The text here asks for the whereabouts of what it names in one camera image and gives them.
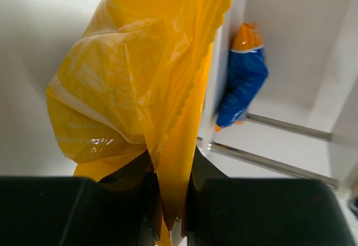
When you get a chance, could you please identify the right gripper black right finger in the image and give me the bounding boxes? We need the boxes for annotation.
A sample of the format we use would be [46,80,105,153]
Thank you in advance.
[186,150,355,245]

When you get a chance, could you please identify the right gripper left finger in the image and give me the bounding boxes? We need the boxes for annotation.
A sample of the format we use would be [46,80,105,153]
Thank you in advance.
[1,152,162,245]

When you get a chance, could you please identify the yellow macaroni bag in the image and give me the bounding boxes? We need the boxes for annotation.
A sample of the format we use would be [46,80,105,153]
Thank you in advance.
[46,0,232,245]

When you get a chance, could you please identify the white two-tier shelf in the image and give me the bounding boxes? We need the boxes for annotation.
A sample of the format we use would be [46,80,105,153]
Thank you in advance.
[199,0,357,188]

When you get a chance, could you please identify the blue yellow pasta bag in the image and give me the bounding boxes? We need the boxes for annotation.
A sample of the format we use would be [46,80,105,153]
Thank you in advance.
[215,23,269,132]

